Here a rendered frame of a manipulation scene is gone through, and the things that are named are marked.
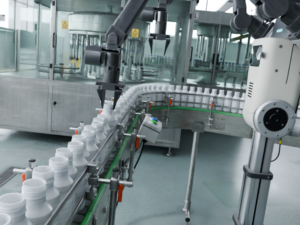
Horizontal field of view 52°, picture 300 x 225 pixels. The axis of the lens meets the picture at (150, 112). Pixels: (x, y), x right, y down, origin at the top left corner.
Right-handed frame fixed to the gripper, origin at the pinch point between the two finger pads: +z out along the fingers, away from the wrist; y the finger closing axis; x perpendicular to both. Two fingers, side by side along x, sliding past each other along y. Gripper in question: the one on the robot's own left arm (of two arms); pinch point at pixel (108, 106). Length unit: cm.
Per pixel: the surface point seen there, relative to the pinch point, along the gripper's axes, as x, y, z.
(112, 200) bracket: -41.6, 10.3, 14.9
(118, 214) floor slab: 137, -5, 120
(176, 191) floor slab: 198, 47, 119
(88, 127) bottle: -22.5, -1.5, 2.6
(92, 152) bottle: -31.9, 2.4, 6.8
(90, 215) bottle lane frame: -43.2, 5.7, 18.6
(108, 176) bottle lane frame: -19.2, 5.5, 18.6
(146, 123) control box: 11.3, 14.2, 7.1
